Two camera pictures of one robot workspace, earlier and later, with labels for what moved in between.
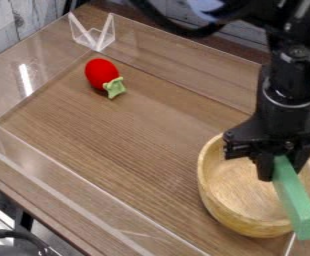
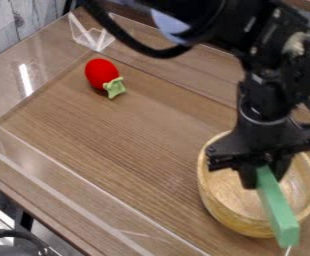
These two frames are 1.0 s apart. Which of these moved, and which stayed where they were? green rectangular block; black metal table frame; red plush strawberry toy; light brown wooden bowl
Moved: green rectangular block
Stayed: light brown wooden bowl; black metal table frame; red plush strawberry toy
